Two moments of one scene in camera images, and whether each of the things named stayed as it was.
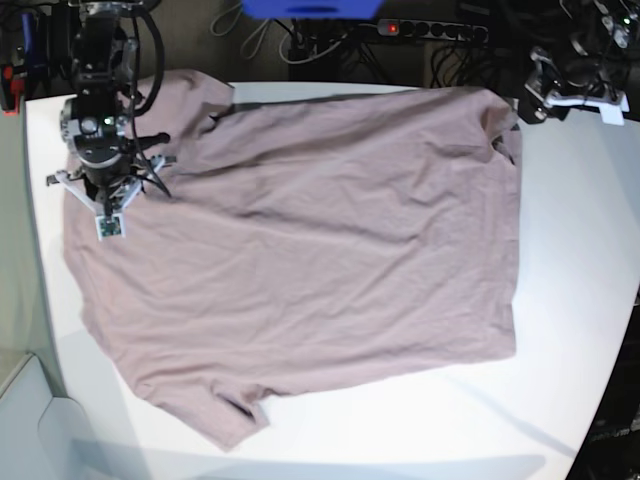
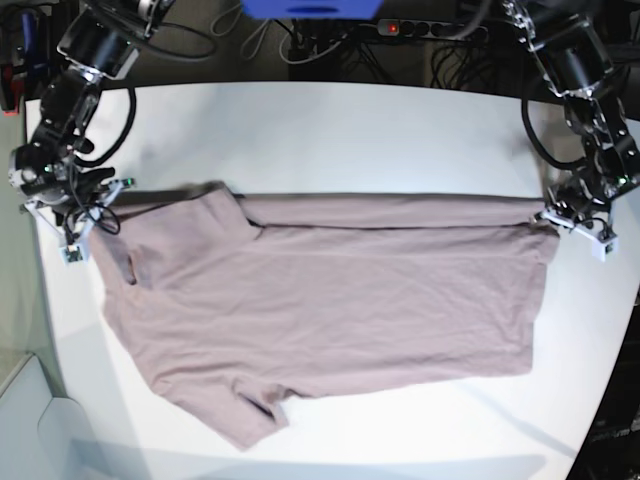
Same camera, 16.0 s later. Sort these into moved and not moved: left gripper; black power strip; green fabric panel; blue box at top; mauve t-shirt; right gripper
Moved: mauve t-shirt; left gripper; right gripper
Not moved: blue box at top; green fabric panel; black power strip
